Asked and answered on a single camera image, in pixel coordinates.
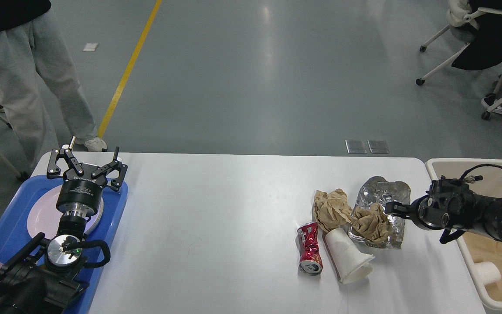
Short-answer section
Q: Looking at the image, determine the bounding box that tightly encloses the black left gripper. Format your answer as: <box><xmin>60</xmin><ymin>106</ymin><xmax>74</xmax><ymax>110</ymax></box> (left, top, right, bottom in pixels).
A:
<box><xmin>46</xmin><ymin>136</ymin><xmax>128</xmax><ymax>218</ymax></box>

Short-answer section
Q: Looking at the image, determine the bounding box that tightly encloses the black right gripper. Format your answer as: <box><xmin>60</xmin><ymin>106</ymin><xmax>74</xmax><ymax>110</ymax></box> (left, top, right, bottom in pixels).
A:
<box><xmin>384</xmin><ymin>195</ymin><xmax>441</xmax><ymax>230</ymax></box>

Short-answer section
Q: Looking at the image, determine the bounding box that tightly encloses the brown paper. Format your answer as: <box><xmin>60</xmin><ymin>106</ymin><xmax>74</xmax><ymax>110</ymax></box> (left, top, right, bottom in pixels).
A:
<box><xmin>351</xmin><ymin>203</ymin><xmax>392</xmax><ymax>244</ymax></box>

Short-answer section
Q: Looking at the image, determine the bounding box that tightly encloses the silver foil wrapper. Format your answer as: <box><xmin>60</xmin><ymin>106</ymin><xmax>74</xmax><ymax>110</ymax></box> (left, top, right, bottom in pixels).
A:
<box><xmin>347</xmin><ymin>176</ymin><xmax>410</xmax><ymax>249</ymax></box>

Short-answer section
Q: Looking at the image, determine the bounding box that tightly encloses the pink plate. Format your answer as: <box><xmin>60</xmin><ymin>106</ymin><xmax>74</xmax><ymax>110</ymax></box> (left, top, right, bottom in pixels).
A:
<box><xmin>27</xmin><ymin>189</ymin><xmax>104</xmax><ymax>239</ymax></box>

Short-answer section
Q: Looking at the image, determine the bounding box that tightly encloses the brown paper ball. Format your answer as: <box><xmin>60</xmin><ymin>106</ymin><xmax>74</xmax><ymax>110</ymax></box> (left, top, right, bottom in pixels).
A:
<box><xmin>312</xmin><ymin>188</ymin><xmax>352</xmax><ymax>233</ymax></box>

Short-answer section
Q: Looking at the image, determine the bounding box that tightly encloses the white paper cup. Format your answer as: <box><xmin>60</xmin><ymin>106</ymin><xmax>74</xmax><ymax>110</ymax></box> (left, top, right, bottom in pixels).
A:
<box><xmin>325</xmin><ymin>228</ymin><xmax>374</xmax><ymax>284</ymax></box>
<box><xmin>474</xmin><ymin>262</ymin><xmax>502</xmax><ymax>286</ymax></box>

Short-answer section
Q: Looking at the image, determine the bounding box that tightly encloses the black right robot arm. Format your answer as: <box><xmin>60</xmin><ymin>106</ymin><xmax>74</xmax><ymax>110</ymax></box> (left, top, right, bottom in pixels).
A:
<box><xmin>384</xmin><ymin>168</ymin><xmax>502</xmax><ymax>244</ymax></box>

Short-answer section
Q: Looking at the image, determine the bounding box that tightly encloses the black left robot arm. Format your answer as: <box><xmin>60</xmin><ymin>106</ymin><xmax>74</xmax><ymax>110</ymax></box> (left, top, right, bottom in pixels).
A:
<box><xmin>0</xmin><ymin>145</ymin><xmax>128</xmax><ymax>314</ymax></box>

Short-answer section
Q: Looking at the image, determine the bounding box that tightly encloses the right floor outlet cover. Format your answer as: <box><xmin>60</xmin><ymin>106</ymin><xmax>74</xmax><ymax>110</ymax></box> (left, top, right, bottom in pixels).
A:
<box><xmin>367</xmin><ymin>140</ymin><xmax>389</xmax><ymax>154</ymax></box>

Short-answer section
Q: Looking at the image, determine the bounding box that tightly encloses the floor outlet cover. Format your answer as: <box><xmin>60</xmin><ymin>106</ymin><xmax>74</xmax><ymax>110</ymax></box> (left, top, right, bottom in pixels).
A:
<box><xmin>367</xmin><ymin>140</ymin><xmax>389</xmax><ymax>154</ymax></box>
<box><xmin>345</xmin><ymin>140</ymin><xmax>368</xmax><ymax>154</ymax></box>

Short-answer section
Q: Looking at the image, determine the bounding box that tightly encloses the lying white paper cup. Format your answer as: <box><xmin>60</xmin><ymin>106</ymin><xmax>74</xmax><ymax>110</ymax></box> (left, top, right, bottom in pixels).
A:
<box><xmin>325</xmin><ymin>228</ymin><xmax>374</xmax><ymax>284</ymax></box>

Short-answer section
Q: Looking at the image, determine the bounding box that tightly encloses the left floor outlet cover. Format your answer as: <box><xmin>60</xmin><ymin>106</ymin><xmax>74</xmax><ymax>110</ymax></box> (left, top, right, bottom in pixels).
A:
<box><xmin>345</xmin><ymin>140</ymin><xmax>368</xmax><ymax>154</ymax></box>

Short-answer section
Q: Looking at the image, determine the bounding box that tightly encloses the crushed red soda can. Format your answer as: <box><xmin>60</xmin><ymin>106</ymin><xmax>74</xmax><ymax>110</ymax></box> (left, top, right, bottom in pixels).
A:
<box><xmin>297</xmin><ymin>222</ymin><xmax>323</xmax><ymax>276</ymax></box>

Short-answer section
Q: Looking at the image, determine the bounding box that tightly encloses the beige plastic bin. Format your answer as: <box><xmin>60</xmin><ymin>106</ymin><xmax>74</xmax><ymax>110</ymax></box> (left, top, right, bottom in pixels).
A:
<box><xmin>426</xmin><ymin>158</ymin><xmax>502</xmax><ymax>314</ymax></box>

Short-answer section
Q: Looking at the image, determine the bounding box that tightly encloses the person in grey trousers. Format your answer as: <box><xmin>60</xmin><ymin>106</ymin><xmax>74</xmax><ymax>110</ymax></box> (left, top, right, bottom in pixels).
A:
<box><xmin>0</xmin><ymin>0</ymin><xmax>107</xmax><ymax>167</ymax></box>

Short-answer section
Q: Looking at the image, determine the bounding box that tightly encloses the white office chair right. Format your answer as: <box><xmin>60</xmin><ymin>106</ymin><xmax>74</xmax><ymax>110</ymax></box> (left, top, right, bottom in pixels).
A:
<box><xmin>416</xmin><ymin>0</ymin><xmax>502</xmax><ymax>94</ymax></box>

